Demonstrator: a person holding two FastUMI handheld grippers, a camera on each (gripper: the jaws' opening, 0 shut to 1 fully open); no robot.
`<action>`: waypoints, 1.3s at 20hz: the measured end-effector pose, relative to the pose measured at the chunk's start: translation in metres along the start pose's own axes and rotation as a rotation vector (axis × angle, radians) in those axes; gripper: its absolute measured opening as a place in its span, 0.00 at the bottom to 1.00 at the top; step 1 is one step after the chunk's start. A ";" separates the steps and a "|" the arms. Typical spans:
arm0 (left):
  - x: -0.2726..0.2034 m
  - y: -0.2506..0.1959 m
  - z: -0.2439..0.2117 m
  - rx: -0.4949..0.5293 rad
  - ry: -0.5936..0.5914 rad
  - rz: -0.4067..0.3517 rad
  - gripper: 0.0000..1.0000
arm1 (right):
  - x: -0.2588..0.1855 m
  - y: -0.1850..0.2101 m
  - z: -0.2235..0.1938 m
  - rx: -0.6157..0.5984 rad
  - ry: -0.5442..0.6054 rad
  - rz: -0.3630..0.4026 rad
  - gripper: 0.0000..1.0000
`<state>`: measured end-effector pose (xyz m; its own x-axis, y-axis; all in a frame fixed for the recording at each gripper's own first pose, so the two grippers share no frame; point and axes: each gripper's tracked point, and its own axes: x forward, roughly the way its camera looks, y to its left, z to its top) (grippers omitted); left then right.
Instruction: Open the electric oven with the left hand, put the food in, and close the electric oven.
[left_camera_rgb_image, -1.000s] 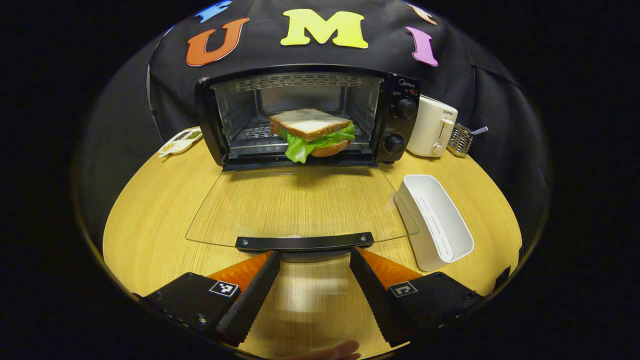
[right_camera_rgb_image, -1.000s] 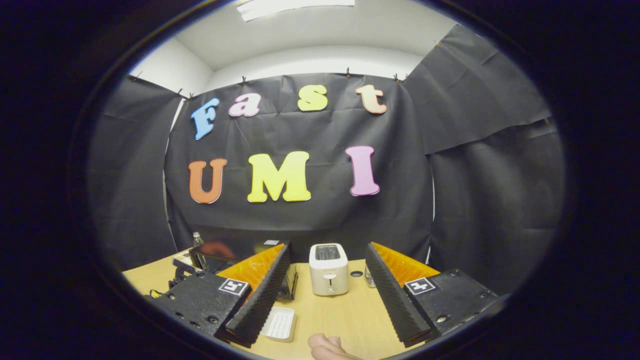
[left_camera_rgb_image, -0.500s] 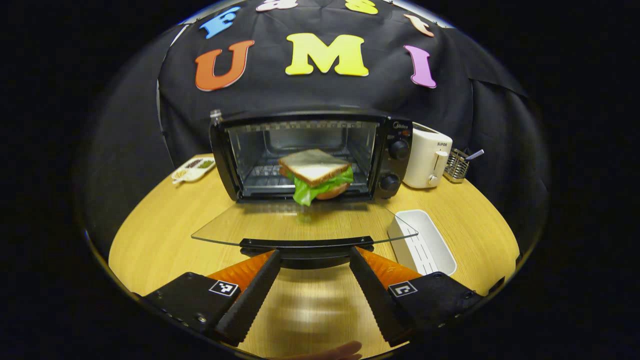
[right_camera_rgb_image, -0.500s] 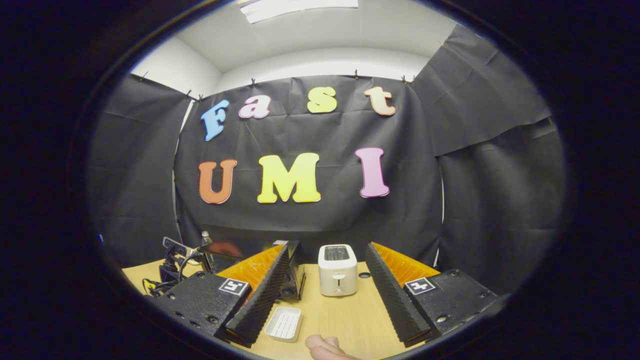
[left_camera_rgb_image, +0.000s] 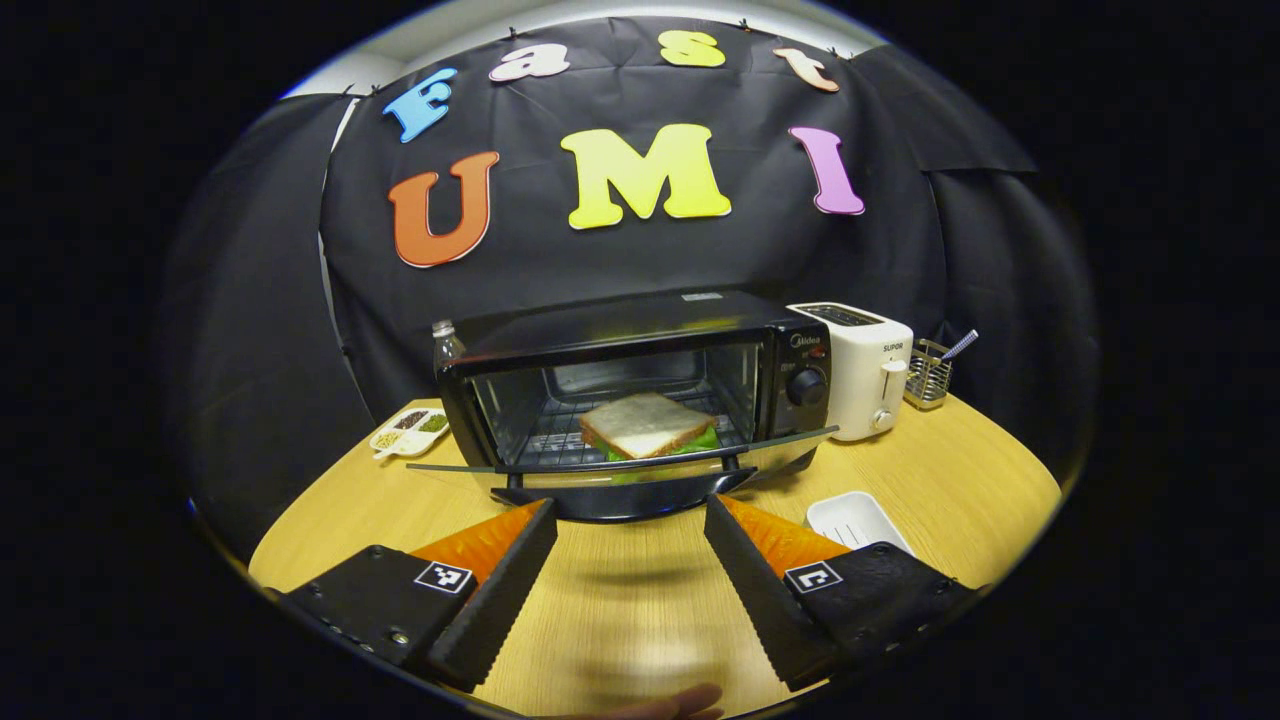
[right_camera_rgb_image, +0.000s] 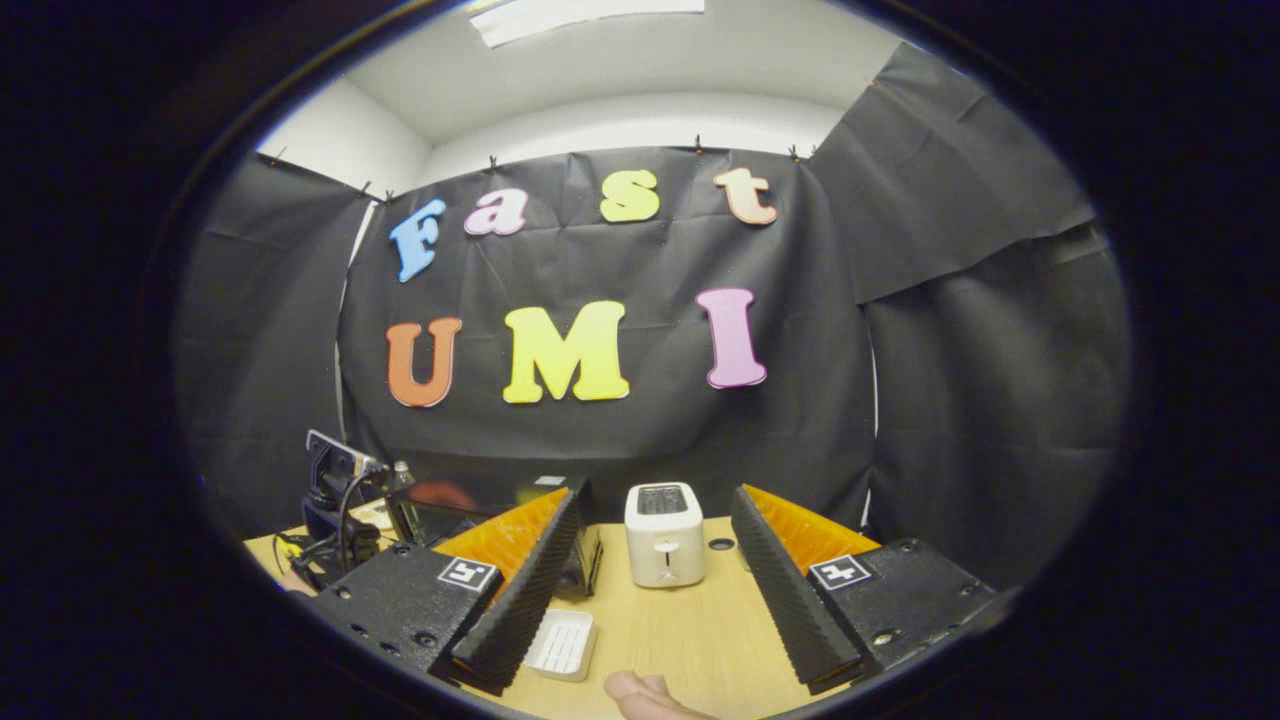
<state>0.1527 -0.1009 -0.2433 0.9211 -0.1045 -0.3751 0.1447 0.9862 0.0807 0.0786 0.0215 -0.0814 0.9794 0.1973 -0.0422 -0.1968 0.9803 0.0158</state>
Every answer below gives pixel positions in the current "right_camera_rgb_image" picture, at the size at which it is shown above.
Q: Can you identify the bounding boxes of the white rectangular tray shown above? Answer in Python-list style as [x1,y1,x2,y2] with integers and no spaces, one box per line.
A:
[522,609,598,682]

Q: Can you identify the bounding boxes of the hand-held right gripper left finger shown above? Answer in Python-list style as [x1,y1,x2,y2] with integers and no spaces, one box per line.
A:
[300,484,587,698]

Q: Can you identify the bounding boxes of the white toaster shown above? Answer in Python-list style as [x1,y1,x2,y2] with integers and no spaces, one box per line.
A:
[624,482,706,589]

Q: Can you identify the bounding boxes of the black cable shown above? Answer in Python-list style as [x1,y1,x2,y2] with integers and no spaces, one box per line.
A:
[272,468,373,591]

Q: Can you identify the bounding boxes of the black electric oven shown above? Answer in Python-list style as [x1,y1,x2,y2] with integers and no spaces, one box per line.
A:
[385,476,605,599]

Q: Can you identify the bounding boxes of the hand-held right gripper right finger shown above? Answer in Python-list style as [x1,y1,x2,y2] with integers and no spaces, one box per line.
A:
[730,484,1002,697]

